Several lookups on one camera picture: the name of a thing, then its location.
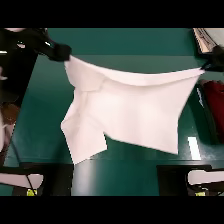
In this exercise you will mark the white T-shirt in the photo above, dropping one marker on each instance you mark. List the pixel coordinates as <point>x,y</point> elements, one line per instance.
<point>133,106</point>

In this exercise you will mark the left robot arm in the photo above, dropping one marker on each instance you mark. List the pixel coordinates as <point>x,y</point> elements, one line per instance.
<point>20,43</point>

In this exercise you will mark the red garment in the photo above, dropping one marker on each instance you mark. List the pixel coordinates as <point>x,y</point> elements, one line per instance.
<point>216,100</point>

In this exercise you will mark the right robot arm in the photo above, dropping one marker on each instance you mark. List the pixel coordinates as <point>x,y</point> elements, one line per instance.
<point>203,176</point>

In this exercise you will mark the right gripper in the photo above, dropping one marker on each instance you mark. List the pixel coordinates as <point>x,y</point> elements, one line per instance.
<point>217,57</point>

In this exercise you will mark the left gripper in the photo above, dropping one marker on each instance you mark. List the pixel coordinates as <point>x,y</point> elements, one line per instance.
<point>61,52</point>

